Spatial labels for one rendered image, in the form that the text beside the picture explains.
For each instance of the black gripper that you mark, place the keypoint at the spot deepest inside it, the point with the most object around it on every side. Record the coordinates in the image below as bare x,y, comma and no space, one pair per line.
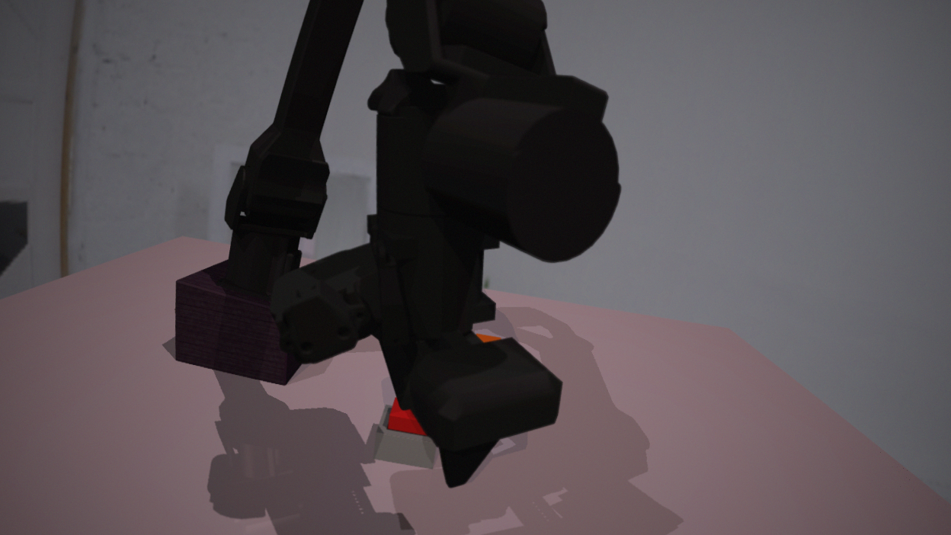
465,393

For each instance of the red button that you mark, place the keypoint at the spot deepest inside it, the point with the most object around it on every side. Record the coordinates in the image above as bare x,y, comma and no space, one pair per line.
400,439

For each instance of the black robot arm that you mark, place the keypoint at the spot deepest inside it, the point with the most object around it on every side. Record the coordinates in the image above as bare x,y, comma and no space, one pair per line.
505,146

